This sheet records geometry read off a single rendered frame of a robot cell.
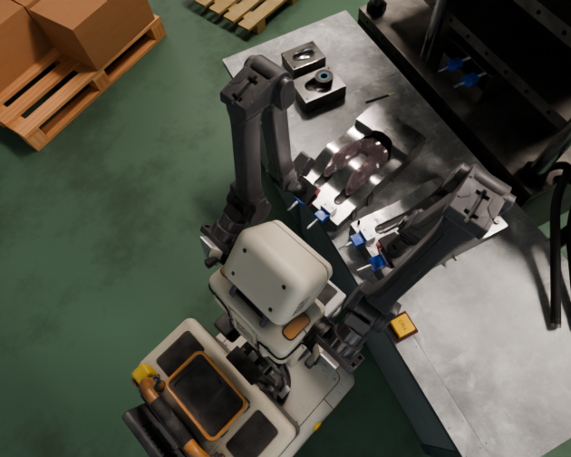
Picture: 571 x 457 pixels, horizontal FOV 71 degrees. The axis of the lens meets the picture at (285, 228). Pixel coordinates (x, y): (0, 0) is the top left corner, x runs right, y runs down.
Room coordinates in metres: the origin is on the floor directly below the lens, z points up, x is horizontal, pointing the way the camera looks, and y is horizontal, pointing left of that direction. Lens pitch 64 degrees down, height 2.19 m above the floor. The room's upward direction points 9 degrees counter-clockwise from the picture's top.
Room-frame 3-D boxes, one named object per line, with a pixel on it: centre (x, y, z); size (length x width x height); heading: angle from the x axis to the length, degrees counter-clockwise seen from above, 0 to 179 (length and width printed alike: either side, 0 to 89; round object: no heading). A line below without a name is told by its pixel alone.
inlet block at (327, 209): (0.67, -0.13, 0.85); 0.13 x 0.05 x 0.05; 125
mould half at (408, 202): (0.56, -0.51, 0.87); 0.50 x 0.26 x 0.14; 108
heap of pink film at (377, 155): (0.87, -0.32, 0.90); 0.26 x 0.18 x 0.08; 125
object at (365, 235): (0.54, -0.24, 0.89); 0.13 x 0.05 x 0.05; 108
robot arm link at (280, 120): (0.63, -0.01, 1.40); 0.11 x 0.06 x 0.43; 38
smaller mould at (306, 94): (1.32, -0.24, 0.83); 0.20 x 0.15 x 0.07; 108
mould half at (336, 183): (0.88, -0.32, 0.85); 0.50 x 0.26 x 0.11; 125
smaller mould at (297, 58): (1.52, -0.21, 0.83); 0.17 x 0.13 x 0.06; 108
